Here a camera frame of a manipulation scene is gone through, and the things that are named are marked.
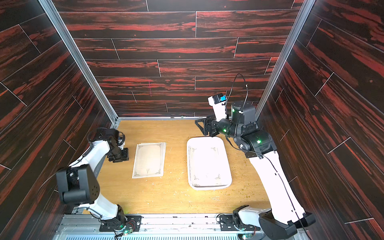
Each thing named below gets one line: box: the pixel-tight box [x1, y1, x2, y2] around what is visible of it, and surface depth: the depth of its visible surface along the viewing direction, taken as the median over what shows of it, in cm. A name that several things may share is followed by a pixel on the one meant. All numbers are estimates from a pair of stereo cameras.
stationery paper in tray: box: [188, 146, 228, 187], surface depth 90 cm
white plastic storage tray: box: [186, 136, 233, 191], surface depth 92 cm
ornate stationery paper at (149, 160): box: [132, 142, 167, 179], surface depth 98 cm
